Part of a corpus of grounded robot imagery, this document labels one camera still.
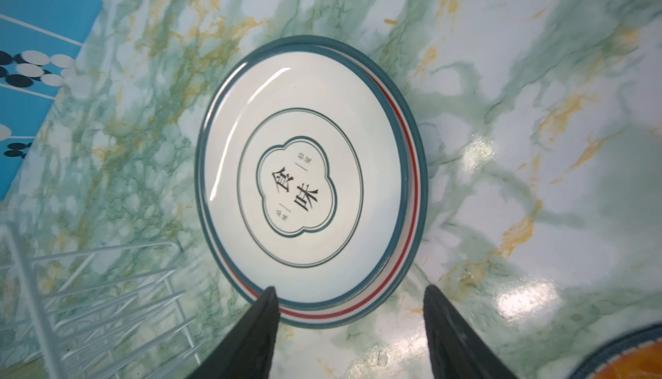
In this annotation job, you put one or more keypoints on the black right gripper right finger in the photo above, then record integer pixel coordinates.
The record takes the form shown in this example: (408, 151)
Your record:
(455, 349)

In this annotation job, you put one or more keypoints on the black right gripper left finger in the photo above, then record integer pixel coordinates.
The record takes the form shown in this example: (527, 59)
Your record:
(247, 350)

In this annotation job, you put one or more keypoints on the white plate red characters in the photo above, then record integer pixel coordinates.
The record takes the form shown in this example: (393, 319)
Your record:
(414, 213)

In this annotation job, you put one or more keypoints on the round cartoon coaster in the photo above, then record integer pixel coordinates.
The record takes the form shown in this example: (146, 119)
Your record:
(636, 354)

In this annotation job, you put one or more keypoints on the white wire dish rack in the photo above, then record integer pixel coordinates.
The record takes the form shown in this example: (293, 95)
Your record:
(101, 312)

